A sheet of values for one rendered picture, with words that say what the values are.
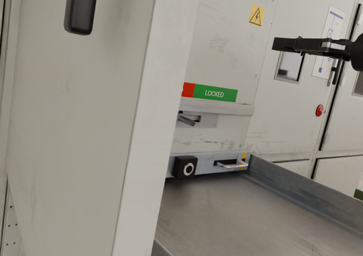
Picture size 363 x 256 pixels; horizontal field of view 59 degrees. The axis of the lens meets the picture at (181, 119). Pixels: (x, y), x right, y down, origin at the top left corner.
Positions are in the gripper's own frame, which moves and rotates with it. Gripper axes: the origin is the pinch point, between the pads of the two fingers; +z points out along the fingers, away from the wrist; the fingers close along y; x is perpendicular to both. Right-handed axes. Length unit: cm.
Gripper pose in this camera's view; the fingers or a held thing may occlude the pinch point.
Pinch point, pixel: (287, 45)
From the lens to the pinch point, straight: 81.1
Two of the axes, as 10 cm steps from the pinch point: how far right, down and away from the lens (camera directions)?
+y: 7.7, 0.4, 6.4
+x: 1.9, -9.7, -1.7
